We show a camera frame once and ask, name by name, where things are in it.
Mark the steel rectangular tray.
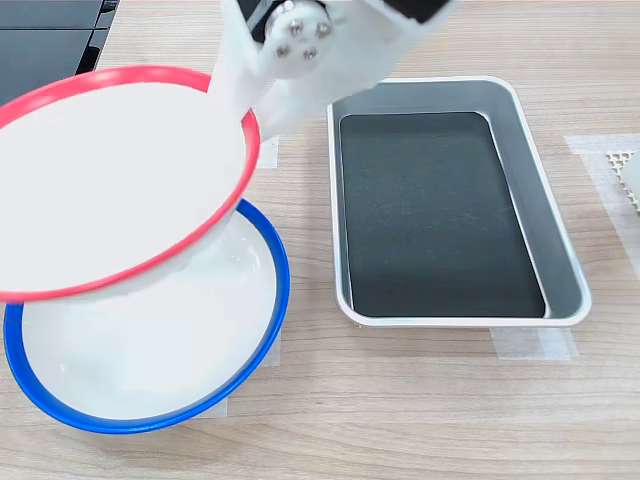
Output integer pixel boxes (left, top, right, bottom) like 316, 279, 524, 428
326, 75, 593, 329

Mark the black glossy device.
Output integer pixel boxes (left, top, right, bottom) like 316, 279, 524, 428
0, 0, 121, 109

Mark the red-rimmed white round plate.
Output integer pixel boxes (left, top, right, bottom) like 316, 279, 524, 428
0, 65, 262, 305

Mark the pale perforated base plate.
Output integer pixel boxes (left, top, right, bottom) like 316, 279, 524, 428
603, 148, 640, 217

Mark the black tray mat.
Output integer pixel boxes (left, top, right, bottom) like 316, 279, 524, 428
338, 111, 547, 319

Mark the blue-rimmed white round plate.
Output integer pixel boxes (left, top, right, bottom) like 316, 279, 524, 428
3, 197, 292, 436

